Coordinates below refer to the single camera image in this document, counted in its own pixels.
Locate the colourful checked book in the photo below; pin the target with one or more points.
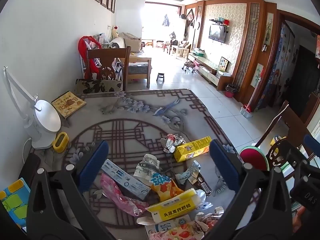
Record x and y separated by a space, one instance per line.
13 200

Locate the yellow toy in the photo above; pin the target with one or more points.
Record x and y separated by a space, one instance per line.
276 141

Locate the wooden sofa with cushions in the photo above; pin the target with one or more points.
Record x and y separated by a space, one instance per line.
137 65

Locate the pink plastic wrapper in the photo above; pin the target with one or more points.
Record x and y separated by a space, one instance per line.
117 197

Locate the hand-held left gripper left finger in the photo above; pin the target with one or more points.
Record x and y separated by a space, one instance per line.
92 162

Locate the dark entrance door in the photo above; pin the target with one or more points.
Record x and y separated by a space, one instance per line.
300 85

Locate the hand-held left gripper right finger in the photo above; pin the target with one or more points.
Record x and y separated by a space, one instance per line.
225 165

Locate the white desk lamp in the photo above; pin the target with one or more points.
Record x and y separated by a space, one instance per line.
46 120

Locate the dark wooden dining chair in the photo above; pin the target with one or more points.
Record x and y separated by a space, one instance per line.
108 55

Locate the crumpled grey white carton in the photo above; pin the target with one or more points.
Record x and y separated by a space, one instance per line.
146 166

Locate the small yellow plastic holder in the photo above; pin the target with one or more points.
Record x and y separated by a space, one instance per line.
60 142

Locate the round stool with casters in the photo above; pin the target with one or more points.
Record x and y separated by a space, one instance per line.
189 66

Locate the strawberry print packet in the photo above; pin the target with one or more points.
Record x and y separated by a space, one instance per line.
175 232

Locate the yellow picture book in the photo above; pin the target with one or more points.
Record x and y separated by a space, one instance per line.
68 104

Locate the yellow cardboard box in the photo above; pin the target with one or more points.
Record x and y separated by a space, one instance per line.
192 148

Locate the floral seat cushion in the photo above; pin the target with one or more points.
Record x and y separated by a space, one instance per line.
97 86

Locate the orange snack wrapper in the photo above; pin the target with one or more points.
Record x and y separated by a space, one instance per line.
166 187

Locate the crumpled red silver wrapper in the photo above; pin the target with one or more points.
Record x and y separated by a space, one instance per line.
210 220

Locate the torn brown snack wrapper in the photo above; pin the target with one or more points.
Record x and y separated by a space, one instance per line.
200 180

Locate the wall shelf with items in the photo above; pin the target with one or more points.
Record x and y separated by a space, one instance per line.
220 22

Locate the hanging flower scroll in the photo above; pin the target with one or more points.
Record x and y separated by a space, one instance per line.
257 77
268 32

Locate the crumpled clear plastic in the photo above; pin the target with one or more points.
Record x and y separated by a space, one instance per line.
203 197

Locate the white magazine rack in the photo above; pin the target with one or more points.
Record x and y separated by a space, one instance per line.
98 41

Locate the red waste bin black liner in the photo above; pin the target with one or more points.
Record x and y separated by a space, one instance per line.
230 91

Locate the yellow white medicine box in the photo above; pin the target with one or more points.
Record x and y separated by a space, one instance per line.
172 207

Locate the patterned picture frame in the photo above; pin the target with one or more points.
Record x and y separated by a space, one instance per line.
223 63

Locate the grey toothpaste box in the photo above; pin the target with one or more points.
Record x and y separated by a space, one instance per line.
125 180

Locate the foil wrapper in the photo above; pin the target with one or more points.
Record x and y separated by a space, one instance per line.
171 142

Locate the small black stool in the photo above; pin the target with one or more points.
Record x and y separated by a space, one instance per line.
160 77

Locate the carved wooden chair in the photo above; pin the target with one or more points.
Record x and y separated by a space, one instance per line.
292 127

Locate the red plastic bag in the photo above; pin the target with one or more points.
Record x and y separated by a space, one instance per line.
83 47

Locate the cartoon print door curtain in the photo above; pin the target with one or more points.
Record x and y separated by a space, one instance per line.
275 75

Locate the white floor mop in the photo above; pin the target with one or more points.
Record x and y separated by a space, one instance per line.
246 111

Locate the red bucket with green rim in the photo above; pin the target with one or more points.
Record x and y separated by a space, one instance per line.
253 157

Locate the white plush toy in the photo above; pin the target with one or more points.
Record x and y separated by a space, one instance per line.
115 32

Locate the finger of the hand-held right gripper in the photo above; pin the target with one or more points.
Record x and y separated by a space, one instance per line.
311 146
298 161

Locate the long low television cabinet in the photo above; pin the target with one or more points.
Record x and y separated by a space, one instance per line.
210 68

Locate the printed grey tablecloth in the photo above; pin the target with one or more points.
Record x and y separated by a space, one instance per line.
130 140

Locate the wall-mounted television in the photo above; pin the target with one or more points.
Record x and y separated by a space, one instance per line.
217 33

